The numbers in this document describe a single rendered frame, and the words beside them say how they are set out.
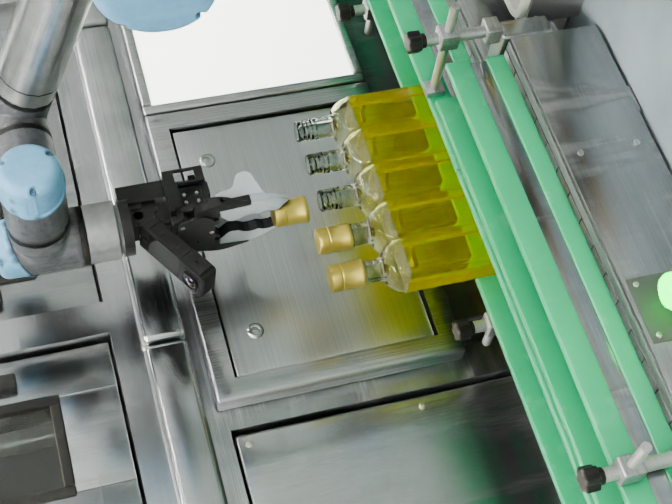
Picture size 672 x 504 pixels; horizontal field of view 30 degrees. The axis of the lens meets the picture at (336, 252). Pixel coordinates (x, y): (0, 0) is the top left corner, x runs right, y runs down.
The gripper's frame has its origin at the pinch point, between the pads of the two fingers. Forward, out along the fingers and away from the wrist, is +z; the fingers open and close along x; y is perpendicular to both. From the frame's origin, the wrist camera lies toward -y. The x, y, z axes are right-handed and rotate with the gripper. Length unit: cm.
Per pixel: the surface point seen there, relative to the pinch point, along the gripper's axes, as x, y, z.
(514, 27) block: -15.1, 11.7, 33.5
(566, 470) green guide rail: 5.2, -40.1, 25.2
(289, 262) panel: 13.3, 0.7, 2.3
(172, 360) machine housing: 13.8, -10.2, -16.3
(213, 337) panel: 12.9, -8.6, -10.5
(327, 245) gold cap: 0.0, -6.0, 4.7
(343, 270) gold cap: -0.9, -10.6, 5.4
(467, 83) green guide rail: -13.1, 5.5, 25.2
